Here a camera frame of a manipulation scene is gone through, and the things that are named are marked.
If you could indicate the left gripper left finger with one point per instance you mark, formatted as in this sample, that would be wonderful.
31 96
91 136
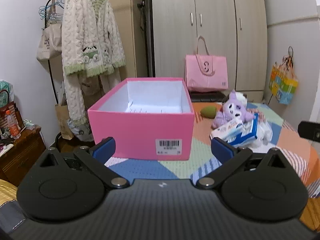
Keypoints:
95 158

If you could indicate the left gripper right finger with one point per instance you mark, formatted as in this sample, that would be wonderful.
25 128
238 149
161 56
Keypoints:
231 159

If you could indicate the white tissue pack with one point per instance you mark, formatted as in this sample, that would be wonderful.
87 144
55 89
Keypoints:
228 130

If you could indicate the blue wet wipes pack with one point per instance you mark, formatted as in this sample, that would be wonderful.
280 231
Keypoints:
247 135

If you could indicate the clear plastic bag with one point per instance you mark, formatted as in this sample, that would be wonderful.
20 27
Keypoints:
262 136

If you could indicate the green sponge egg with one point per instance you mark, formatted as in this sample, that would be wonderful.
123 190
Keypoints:
208 112

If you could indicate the purple plush doll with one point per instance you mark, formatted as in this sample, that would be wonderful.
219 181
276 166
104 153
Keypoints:
233 108

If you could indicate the pink cardboard box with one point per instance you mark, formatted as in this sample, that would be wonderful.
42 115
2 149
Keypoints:
149 118

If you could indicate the white plush toy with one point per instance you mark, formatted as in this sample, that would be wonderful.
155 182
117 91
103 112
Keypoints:
242 98

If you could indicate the colourful paper gift bag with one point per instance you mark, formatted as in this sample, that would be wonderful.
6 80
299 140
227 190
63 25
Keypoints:
283 80

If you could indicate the brown paper bag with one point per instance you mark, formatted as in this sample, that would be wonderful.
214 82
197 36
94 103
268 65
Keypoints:
62 115

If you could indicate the black suitcase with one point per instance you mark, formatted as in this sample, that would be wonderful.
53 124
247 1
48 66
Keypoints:
207 96

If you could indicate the wooden nightstand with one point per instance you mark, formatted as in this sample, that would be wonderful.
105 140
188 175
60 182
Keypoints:
17 161

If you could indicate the black clothes rack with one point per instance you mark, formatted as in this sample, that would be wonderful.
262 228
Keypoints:
58 18

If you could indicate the orange drink bottle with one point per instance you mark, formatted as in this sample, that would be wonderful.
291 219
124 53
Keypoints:
12 125

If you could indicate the pink tote bag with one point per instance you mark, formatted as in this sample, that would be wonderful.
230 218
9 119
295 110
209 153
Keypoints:
205 72

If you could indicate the cream knit cardigan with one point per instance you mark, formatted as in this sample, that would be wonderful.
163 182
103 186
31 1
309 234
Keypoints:
91 51

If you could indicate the beige canvas tote bag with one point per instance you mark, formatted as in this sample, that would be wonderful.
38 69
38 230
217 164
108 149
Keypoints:
50 45

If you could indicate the beige wardrobe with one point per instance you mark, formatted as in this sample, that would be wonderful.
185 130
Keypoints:
235 29

